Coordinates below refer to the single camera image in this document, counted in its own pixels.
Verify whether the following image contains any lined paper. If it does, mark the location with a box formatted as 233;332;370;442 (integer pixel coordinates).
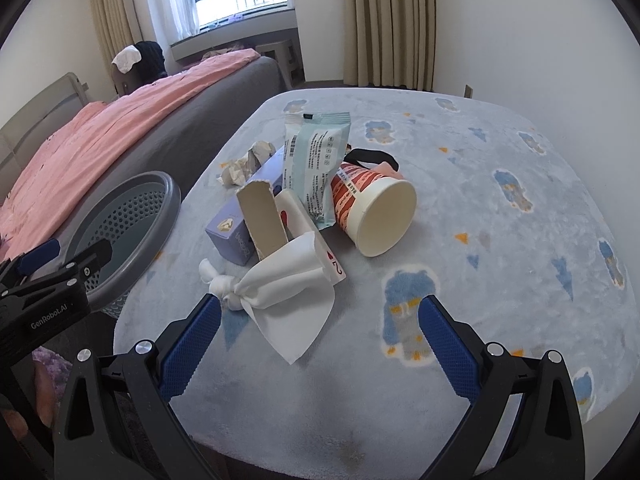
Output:
217;141;276;188

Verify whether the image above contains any pink plush toy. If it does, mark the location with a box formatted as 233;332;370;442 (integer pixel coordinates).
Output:
371;162;404;180

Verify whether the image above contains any white playing card box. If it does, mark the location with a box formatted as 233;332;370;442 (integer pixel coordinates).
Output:
274;188;346;285

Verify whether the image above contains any pink bed cover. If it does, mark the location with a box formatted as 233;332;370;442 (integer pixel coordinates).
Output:
1;49;259;259

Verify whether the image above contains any left beige curtain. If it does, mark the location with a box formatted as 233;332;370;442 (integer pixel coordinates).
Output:
90;0;142;70

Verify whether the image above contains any grey headboard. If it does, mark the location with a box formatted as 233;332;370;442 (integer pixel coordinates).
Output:
1;73;89;197

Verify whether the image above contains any right beige curtain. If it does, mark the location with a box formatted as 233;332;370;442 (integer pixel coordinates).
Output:
343;0;436;91

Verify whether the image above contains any white small carton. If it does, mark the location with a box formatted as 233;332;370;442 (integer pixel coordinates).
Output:
236;180;288;260

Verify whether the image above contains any grey perforated trash bin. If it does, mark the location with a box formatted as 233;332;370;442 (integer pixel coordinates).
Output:
66;171;181;318

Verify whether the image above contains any pale green wipes packet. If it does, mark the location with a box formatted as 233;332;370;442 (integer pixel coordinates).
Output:
282;112;350;231

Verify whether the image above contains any grey window bench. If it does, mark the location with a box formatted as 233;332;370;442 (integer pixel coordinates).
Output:
170;8;297;62

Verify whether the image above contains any white cloth on chair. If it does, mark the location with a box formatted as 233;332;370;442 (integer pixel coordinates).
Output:
112;44;142;74

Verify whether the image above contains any grey bed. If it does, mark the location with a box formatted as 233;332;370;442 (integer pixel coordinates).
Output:
0;46;288;271

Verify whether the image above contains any lavender cardboard box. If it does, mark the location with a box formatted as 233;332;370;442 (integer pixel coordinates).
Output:
205;146;283;266

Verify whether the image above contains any white tissue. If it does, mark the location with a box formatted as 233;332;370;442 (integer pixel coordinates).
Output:
198;237;335;364

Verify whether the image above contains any beige curtain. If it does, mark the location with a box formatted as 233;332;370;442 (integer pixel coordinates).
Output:
343;0;436;91
90;0;142;70

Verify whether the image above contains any white sheer curtain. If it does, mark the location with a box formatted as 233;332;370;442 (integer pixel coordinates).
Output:
160;0;200;44

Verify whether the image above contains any red white paper cup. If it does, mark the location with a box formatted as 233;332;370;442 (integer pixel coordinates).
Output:
332;162;418;258

